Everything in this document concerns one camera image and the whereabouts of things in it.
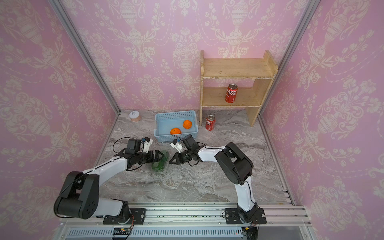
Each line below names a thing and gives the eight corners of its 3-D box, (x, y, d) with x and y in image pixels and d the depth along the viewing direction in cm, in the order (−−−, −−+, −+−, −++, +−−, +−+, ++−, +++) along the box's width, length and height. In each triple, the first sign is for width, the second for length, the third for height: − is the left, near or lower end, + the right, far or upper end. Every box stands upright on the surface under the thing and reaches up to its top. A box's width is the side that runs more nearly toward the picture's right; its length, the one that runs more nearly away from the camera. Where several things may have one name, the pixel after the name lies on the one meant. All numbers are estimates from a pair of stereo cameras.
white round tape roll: (130, 123, 116) (127, 118, 111) (132, 115, 121) (130, 110, 116) (139, 123, 116) (137, 118, 111) (142, 115, 121) (140, 110, 116)
